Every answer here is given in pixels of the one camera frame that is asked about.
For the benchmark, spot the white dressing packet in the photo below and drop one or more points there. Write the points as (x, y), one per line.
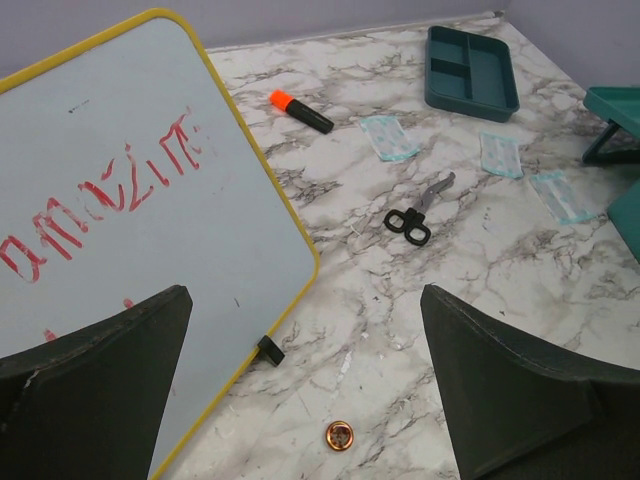
(388, 138)

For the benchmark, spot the black handled scissors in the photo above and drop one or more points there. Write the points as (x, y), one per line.
(411, 222)

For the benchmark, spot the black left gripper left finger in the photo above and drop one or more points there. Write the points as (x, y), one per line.
(89, 404)

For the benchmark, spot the yellow framed whiteboard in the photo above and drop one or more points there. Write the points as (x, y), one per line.
(126, 168)

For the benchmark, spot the blue divided tray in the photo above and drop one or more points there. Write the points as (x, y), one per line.
(469, 74)

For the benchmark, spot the orange black highlighter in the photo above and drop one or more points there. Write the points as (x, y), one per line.
(301, 112)

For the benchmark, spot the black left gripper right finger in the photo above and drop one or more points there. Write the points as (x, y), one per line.
(519, 407)

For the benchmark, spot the small clear teal packet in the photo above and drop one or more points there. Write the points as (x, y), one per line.
(500, 156)

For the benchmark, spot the copper coin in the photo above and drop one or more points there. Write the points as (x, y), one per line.
(339, 436)

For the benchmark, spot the black whiteboard clip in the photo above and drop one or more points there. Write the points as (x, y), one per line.
(268, 350)

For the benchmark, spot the teal medicine box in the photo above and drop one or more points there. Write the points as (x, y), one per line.
(619, 108)

